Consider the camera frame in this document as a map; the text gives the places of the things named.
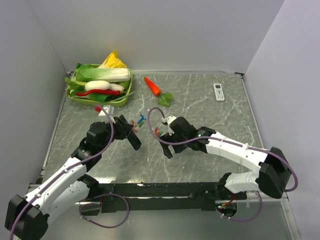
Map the orange toy carrot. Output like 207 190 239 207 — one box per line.
144 76 173 108

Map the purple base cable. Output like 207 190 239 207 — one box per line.
216 191 263 224
78 192 131 229

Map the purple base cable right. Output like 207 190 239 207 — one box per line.
216 191 263 224

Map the white radish toy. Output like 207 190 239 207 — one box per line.
84 80 125 92

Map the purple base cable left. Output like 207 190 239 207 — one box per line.
78 192 131 229

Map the black remote control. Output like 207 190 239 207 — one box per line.
126 130 142 151

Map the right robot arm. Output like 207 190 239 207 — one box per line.
160 116 292 199

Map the yellow leaf toy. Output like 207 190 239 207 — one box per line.
97 50 127 69

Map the red chili pepper toy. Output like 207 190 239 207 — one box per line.
75 89 121 97

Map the white remote control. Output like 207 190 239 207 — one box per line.
213 83 225 102

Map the napa cabbage toy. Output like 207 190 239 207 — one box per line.
74 63 131 83

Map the green tray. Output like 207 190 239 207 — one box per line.
65 63 133 107

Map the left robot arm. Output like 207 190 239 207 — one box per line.
4 115 141 240

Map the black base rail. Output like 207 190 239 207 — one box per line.
86 182 247 213

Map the black battery cover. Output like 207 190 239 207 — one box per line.
188 188 199 200

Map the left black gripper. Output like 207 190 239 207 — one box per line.
98 116 133 152

